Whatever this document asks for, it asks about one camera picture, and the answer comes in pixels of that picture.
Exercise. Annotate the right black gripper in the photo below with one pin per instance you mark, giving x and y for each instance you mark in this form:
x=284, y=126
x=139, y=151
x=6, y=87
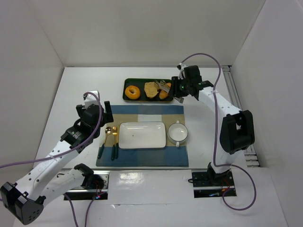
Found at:
x=175, y=87

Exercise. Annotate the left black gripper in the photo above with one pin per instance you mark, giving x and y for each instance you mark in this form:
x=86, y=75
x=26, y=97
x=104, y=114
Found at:
x=107, y=112

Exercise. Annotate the metal food tongs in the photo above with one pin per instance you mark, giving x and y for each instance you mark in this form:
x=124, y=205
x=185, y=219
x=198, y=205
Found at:
x=163, y=86

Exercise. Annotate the brown bread slice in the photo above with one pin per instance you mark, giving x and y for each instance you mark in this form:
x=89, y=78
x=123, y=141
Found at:
x=151, y=89

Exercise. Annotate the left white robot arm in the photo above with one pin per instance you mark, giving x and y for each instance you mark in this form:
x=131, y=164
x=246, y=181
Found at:
x=27, y=197

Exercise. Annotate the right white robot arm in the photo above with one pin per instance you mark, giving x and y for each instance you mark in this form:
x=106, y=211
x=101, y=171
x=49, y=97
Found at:
x=234, y=129

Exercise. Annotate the golden bread roll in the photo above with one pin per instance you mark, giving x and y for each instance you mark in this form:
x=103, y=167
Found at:
x=163, y=94

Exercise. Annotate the dark green serving tray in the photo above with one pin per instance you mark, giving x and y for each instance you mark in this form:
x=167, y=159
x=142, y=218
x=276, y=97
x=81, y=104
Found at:
x=143, y=98

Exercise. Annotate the orange bagel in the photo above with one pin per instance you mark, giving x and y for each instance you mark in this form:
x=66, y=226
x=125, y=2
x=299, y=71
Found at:
x=132, y=92

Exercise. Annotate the blue beige checked placemat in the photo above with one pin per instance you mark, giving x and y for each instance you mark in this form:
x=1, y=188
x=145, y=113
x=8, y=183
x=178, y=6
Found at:
x=170, y=155

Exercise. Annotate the white rectangular plate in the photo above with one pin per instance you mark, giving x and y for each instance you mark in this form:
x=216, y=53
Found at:
x=142, y=135

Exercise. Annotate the gold spoon green handle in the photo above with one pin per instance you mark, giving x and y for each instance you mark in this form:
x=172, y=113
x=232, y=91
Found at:
x=108, y=132

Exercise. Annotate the gold fork green handle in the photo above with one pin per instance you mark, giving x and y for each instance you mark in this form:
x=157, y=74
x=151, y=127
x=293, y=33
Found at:
x=114, y=133

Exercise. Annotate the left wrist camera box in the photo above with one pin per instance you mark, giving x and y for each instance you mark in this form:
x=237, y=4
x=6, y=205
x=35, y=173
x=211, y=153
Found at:
x=90, y=99

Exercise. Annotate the gold knife green handle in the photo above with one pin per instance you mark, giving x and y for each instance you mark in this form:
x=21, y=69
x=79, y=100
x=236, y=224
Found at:
x=116, y=148

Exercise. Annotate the white two-handled soup bowl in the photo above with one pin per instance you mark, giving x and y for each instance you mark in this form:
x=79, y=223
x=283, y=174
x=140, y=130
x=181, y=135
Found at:
x=177, y=133

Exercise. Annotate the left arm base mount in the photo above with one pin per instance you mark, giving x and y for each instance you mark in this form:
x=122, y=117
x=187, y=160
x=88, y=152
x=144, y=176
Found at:
x=97, y=189

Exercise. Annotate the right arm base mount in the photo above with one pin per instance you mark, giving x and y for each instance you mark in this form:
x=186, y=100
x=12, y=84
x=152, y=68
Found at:
x=205, y=187

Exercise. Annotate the aluminium rail frame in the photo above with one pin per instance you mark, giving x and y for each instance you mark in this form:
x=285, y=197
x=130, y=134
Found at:
x=243, y=121

